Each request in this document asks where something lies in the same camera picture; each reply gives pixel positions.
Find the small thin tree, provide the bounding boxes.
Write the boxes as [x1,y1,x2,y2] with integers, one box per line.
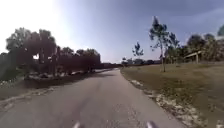
[131,41,145,66]

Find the distant line of trees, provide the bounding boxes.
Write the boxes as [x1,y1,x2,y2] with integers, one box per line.
[99,57,164,69]

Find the grey asphalt path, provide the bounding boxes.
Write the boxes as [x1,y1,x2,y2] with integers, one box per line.
[0,68,186,128]

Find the tall thin tree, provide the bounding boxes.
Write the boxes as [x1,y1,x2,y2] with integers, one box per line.
[148,15,171,73]

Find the robot's own part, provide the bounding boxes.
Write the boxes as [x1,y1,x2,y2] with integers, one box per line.
[146,120,155,128]
[73,121,82,128]

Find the dry grass field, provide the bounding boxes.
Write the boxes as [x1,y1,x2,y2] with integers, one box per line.
[119,60,224,128]

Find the open shelter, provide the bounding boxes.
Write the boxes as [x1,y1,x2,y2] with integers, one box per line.
[183,49,205,65]

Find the dense clump of trees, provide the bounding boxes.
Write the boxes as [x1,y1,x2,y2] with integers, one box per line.
[0,27,103,81]

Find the row of trees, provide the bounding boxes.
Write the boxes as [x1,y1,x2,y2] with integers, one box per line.
[164,24,224,64]

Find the grass verge strip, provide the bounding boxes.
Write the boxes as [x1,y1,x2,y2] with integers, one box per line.
[0,68,114,113]

